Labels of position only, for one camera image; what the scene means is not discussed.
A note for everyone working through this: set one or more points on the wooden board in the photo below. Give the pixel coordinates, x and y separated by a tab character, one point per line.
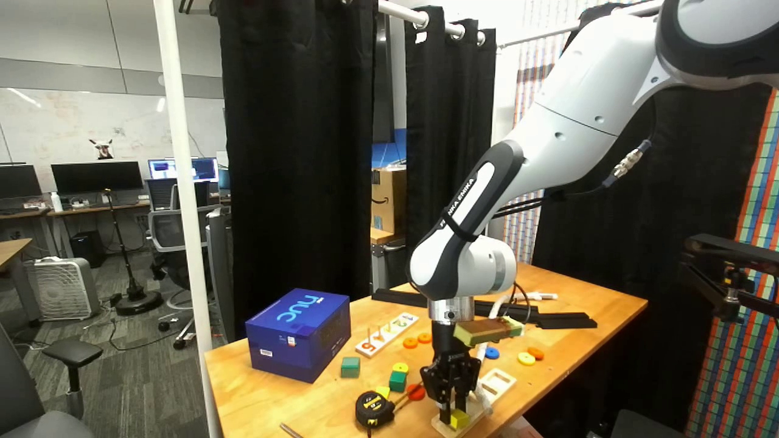
496	386

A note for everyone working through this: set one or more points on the whiteboard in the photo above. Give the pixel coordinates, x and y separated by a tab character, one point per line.
73	121

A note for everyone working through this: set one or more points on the black curtain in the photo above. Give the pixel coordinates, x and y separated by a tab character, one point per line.
681	243
447	109
298	152

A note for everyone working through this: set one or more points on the blue cardboard box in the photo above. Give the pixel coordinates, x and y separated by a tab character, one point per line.
298	334

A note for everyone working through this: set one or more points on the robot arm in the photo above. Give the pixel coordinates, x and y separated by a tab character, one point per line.
584	103

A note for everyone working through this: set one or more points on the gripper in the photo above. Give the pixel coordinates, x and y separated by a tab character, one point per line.
450	344

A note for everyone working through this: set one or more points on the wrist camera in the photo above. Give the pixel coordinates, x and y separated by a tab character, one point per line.
487	331

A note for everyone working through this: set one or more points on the white curtain rod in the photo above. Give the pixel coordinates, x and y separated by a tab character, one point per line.
426	19

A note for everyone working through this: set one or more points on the small yellow block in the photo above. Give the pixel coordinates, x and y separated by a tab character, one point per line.
383	392

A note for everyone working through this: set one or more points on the metal rod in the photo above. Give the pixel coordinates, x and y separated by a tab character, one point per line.
291	430

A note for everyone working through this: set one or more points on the colourful patterned hanging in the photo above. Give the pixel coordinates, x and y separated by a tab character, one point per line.
526	79
742	365

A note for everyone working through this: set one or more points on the row of office chairs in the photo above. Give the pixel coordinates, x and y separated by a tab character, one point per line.
167	237

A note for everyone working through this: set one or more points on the white marker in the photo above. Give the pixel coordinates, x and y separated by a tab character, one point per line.
541	296

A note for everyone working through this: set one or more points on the long wooden desk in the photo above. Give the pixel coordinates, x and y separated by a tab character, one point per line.
91	210

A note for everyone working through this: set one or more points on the white pole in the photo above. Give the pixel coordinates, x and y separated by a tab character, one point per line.
182	182

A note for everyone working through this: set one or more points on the office chair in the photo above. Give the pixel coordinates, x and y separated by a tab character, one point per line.
24	401

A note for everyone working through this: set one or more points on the black yellow tape measure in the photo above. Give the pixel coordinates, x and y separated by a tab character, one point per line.
372	410

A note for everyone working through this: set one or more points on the monitor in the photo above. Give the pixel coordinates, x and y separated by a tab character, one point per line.
18	180
97	176
207	168

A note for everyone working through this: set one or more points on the white box fan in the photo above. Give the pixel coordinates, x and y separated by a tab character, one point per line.
64	289

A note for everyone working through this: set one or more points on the computer tower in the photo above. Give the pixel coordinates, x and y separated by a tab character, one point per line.
88	248

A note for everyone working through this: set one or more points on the number puzzle board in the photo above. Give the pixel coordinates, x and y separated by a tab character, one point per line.
386	334

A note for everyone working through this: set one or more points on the black floor stand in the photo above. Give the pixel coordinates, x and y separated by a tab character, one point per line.
137	299

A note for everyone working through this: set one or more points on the black flat strips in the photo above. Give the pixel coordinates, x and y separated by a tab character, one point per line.
560	319

